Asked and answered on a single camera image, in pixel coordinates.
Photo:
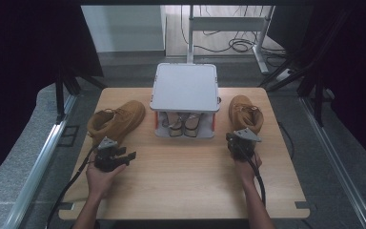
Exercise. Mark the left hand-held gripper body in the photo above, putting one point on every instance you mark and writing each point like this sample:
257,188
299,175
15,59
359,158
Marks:
108,160

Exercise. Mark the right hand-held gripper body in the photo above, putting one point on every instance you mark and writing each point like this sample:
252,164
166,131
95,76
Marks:
244,149

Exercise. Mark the tan suede boot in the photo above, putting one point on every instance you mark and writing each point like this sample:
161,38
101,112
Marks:
124,117
244,114

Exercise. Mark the white storage box with lid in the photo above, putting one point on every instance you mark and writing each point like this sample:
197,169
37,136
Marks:
186,87

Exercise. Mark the person's right hand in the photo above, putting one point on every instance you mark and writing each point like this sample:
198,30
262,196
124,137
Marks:
248,170

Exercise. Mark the person's left hand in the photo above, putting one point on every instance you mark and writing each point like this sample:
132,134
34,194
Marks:
100,183

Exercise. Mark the black metal stand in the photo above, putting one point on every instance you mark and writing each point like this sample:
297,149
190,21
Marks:
317,95
60,95

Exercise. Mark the white power strip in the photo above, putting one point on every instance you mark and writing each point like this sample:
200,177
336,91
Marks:
283,75

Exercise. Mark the white panel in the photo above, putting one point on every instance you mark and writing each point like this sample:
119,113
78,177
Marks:
124,28

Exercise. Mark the black curtain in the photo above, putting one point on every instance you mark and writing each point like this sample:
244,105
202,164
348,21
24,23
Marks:
22,63
352,63

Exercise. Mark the aluminium rail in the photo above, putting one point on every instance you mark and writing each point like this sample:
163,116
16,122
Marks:
38,171
333,159

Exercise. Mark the white metal desk frame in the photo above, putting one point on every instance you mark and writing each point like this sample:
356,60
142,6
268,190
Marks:
225,24

